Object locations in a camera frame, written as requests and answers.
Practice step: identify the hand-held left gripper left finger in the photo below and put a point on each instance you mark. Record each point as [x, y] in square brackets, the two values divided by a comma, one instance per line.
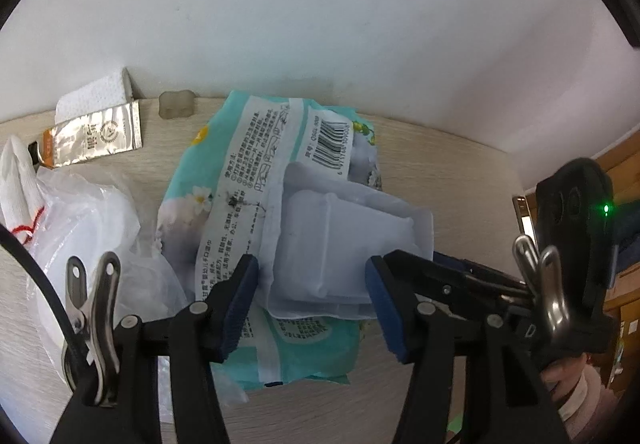
[240, 304]

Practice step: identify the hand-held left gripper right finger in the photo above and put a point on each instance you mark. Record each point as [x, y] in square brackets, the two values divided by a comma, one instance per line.
[385, 309]

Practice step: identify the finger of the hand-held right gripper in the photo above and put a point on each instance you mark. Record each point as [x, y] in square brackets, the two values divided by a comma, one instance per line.
[450, 261]
[480, 299]

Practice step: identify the white wet wipe sheet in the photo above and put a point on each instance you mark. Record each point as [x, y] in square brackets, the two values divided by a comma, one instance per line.
[330, 244]

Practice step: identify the teal wet wipes packet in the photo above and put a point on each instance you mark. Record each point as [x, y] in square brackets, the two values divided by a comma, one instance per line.
[220, 164]

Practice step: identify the white paper towel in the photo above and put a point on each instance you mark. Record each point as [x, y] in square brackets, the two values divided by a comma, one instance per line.
[90, 94]

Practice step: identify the person's right forearm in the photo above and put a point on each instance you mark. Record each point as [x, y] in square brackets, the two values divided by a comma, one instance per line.
[592, 404]

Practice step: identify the person's right hand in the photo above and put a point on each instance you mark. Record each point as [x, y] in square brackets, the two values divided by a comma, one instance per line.
[565, 376]

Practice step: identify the smartphone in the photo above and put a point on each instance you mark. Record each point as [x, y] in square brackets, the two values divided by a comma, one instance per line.
[525, 219]

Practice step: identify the clear crumpled plastic bag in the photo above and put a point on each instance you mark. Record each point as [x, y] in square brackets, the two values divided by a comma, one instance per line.
[160, 284]

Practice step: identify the wooden cabinet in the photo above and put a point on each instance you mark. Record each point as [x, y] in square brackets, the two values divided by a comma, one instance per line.
[617, 154]

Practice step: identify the white glove red cuff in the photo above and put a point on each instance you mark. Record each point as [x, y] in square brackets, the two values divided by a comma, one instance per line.
[17, 184]

